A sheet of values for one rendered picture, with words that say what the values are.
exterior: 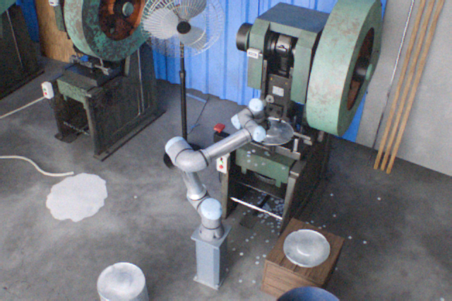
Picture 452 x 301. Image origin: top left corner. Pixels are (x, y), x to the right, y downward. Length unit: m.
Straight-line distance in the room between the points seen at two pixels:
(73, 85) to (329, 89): 2.30
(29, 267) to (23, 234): 0.33
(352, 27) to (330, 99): 0.38
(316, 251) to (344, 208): 0.89
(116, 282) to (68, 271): 0.56
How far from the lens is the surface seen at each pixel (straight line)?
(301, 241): 2.84
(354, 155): 4.17
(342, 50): 2.27
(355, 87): 2.93
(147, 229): 3.37
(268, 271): 2.81
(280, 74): 2.79
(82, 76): 3.88
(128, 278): 2.78
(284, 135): 2.92
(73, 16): 3.21
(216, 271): 2.89
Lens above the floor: 2.51
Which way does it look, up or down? 39 degrees down
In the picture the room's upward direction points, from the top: 2 degrees clockwise
